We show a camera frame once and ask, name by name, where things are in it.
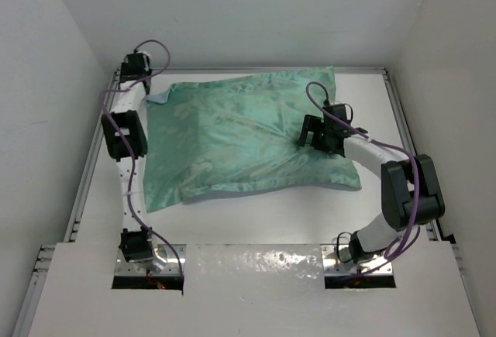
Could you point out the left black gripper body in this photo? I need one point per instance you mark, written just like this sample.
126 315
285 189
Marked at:
122 70

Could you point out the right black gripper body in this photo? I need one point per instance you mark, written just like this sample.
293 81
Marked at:
322 139

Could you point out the light blue pillowcase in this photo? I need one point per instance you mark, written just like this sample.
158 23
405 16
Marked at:
237 135

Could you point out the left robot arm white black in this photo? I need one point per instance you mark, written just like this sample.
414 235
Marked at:
126 143

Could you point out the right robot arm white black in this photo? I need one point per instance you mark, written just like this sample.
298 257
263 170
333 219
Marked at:
410 191

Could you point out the white front cover board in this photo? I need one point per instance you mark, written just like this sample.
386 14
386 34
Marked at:
252 291

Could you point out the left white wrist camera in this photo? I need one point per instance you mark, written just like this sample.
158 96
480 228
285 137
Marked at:
143 52

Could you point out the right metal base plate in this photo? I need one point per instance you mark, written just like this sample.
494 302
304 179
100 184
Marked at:
337 262

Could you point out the metal base plate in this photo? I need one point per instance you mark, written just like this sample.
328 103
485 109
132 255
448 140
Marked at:
163 263
337 262

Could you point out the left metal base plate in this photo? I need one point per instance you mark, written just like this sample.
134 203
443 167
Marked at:
163 263

